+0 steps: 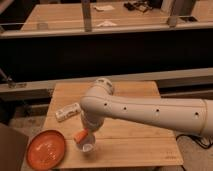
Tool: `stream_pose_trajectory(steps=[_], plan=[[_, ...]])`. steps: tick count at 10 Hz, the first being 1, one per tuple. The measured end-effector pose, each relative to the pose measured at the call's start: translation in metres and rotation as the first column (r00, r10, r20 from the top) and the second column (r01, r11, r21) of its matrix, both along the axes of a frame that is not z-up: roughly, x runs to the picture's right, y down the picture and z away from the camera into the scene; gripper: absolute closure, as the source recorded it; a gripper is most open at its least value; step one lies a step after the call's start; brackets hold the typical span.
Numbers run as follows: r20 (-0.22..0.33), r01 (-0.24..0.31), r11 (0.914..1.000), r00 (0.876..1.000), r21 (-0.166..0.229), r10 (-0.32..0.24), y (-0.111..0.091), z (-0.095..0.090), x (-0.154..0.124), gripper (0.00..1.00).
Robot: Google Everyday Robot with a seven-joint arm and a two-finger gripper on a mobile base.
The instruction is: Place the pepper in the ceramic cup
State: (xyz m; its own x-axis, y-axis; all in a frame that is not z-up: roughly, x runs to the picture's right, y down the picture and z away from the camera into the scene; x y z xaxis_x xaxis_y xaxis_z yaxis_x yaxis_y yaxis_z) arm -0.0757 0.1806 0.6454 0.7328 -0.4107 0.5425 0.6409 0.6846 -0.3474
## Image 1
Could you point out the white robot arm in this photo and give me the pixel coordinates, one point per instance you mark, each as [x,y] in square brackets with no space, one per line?
[193,116]

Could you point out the orange pepper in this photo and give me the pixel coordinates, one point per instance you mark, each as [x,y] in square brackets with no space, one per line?
[80,136]

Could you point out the white paper sheet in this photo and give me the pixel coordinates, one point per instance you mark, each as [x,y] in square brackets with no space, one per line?
[103,8]

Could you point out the white toy car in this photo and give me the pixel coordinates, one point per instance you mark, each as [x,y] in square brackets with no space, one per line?
[67,112]

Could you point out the white paper scrap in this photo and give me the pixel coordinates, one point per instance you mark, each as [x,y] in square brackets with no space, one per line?
[106,24]

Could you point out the background wooden workbench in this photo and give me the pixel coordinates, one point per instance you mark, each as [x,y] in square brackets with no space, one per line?
[70,16]

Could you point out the black tools pile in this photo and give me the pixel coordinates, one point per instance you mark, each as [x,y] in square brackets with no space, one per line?
[141,5]

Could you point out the metal post right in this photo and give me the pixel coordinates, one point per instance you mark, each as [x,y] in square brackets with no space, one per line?
[176,12]

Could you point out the wooden cutting board table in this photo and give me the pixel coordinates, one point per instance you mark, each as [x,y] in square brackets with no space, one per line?
[119,144]

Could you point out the metal post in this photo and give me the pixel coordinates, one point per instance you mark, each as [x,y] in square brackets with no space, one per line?
[86,15]
[176,12]

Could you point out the orange plate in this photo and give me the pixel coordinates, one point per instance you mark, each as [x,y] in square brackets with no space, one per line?
[46,150]

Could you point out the white ceramic cup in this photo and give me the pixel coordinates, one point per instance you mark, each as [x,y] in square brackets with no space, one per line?
[87,144]

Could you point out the metal post left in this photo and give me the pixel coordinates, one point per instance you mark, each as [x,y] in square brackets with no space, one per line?
[86,15]

